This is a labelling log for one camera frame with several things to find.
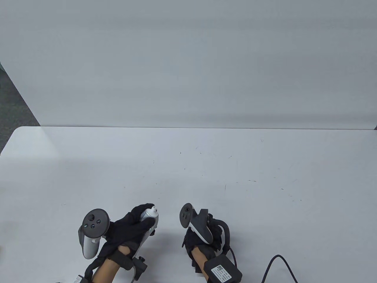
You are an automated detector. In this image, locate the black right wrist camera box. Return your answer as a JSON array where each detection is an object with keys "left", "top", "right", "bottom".
[{"left": 204, "top": 256, "right": 243, "bottom": 283}]

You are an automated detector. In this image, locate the grey right hand controller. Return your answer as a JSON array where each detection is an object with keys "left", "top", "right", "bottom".
[{"left": 179, "top": 203, "right": 232, "bottom": 254}]

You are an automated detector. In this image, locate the grey hand controller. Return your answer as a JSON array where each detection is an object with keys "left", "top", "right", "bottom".
[
  {"left": 78, "top": 208, "right": 111, "bottom": 260},
  {"left": 179, "top": 203, "right": 232, "bottom": 254}
]

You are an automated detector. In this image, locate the black left wrist mount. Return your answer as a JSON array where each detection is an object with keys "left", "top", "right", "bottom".
[{"left": 113, "top": 245, "right": 148, "bottom": 281}]

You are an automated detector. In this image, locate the silver toothpaste tube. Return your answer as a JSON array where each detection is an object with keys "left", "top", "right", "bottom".
[{"left": 139, "top": 206, "right": 161, "bottom": 255}]

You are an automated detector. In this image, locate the black cable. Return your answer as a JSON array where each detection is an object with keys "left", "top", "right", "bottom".
[{"left": 228, "top": 247, "right": 298, "bottom": 283}]

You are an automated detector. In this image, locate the grey left hand controller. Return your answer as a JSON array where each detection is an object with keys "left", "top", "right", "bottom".
[{"left": 78, "top": 208, "right": 111, "bottom": 260}]

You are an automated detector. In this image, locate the person's right forearm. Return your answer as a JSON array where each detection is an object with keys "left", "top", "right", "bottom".
[{"left": 191, "top": 246, "right": 213, "bottom": 278}]

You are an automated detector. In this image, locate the person's right hand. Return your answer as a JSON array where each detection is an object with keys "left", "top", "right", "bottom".
[{"left": 182, "top": 214, "right": 231, "bottom": 275}]

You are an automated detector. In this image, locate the person's left hand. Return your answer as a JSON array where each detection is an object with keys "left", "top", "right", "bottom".
[{"left": 85, "top": 203, "right": 161, "bottom": 279}]

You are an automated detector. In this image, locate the person's left forearm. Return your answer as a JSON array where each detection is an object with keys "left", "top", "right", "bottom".
[{"left": 91, "top": 246, "right": 130, "bottom": 283}]

